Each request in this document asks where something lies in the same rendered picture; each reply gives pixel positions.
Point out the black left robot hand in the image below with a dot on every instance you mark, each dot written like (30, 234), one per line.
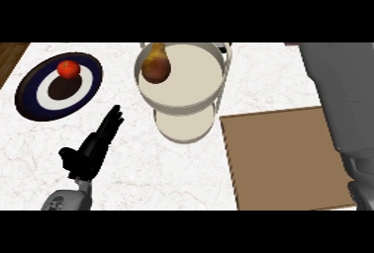
(92, 148)

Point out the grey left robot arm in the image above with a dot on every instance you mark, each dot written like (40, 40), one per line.
(68, 199)

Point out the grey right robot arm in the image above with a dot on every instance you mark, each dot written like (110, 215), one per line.
(343, 99)

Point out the brown pear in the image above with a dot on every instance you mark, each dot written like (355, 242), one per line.
(155, 67)

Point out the brown flat tray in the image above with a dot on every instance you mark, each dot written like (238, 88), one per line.
(287, 161)

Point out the dark blue and white plate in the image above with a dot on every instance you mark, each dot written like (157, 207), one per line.
(58, 99)

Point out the red tomato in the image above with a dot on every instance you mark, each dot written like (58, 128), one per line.
(68, 69)

